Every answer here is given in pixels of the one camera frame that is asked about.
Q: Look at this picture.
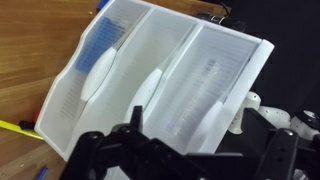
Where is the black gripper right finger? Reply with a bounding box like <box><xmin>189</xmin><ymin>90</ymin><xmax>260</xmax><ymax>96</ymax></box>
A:
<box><xmin>240</xmin><ymin>107</ymin><xmax>300</xmax><ymax>180</ymax></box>

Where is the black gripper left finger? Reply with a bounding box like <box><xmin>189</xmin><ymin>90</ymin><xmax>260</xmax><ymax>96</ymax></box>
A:
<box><xmin>59</xmin><ymin>105</ymin><xmax>148</xmax><ymax>180</ymax></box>

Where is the translucent white drawer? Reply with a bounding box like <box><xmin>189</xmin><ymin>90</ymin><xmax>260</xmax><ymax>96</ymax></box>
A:
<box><xmin>143</xmin><ymin>22</ymin><xmax>263</xmax><ymax>158</ymax></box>
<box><xmin>71</xmin><ymin>8</ymin><xmax>200</xmax><ymax>180</ymax></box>

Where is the translucent drawer with blue contents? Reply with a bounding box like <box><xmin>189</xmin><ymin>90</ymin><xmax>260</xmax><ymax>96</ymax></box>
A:
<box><xmin>36</xmin><ymin>0</ymin><xmax>152</xmax><ymax>158</ymax></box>

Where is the white plastic divided tray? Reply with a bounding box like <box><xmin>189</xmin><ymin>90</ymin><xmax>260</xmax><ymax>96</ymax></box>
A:
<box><xmin>34</xmin><ymin>0</ymin><xmax>275</xmax><ymax>180</ymax></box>

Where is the short orange red marker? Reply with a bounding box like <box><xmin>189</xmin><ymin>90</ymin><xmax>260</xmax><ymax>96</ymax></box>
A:
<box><xmin>34</xmin><ymin>109</ymin><xmax>43</xmax><ymax>123</ymax></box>

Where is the blue marker pen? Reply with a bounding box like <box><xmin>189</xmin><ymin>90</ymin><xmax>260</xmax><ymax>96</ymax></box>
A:
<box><xmin>36</xmin><ymin>167</ymin><xmax>49</xmax><ymax>180</ymax></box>

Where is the black marker pen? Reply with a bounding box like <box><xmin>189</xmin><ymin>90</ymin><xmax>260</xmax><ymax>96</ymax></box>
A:
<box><xmin>18</xmin><ymin>120</ymin><xmax>36</xmax><ymax>131</ymax></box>

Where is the yellow marker pen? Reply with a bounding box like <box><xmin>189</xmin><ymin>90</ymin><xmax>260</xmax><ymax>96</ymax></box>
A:
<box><xmin>0</xmin><ymin>119</ymin><xmax>45</xmax><ymax>141</ymax></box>

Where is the small dark blue pen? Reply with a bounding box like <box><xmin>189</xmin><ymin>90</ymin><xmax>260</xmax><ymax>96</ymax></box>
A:
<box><xmin>96</xmin><ymin>0</ymin><xmax>111</xmax><ymax>11</ymax></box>

